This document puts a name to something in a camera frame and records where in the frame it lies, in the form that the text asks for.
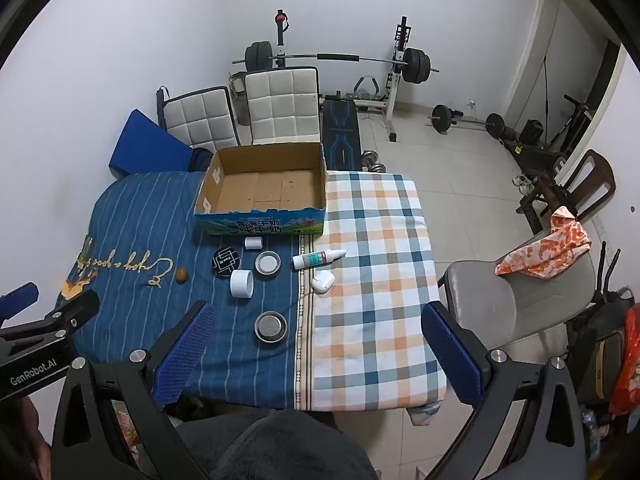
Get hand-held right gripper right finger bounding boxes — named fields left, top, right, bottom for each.
left=421, top=301, right=588, bottom=480

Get red bag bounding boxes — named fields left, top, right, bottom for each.
left=610, top=302, right=640, bottom=416

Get long barbell with black plates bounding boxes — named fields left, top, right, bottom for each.
left=232, top=42, right=441, bottom=86

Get person's dark clothing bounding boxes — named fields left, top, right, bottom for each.
left=170, top=407, right=381, bottom=480

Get white spray bottle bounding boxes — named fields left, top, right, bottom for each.
left=292, top=250, right=347, bottom=270

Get blue foam mat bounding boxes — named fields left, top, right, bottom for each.
left=109, top=109, right=193, bottom=180

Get cardboard box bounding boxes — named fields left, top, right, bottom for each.
left=194, top=141, right=328, bottom=237

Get blue striped blanket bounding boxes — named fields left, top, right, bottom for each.
left=62, top=170, right=307, bottom=411

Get grey chair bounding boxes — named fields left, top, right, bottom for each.
left=440, top=230, right=598, bottom=356

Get large white roll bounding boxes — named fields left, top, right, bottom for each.
left=230, top=269, right=254, bottom=299

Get white quilted chair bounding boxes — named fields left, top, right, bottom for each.
left=243, top=66, right=321, bottom=147
left=162, top=86, right=241, bottom=153

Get checked blanket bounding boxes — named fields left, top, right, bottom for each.
left=297, top=172, right=448, bottom=413

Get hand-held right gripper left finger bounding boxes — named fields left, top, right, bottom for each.
left=50, top=300, right=218, bottom=480

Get chrome dumbbells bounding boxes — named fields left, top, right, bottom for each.
left=361, top=149, right=387, bottom=175

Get short barbell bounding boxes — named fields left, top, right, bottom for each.
left=427, top=104, right=506, bottom=138

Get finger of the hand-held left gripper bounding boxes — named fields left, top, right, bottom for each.
left=0, top=282, right=40, bottom=320
left=0, top=290, right=101, bottom=351

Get glass jar with white lid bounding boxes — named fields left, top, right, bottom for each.
left=254, top=250, right=282, bottom=277

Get dark blue cloth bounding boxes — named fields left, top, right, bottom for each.
left=187, top=147, right=215, bottom=173

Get black weight bench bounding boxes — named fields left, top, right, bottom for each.
left=320, top=95, right=363, bottom=171

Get orange patterned cloth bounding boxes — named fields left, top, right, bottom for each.
left=495, top=206, right=592, bottom=279

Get dark wooden chair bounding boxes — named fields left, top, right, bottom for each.
left=517, top=149, right=616, bottom=233

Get black round tin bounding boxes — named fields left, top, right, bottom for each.
left=212, top=246, right=242, bottom=277

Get glass jar with grey lid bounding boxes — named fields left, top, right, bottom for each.
left=254, top=311, right=290, bottom=345

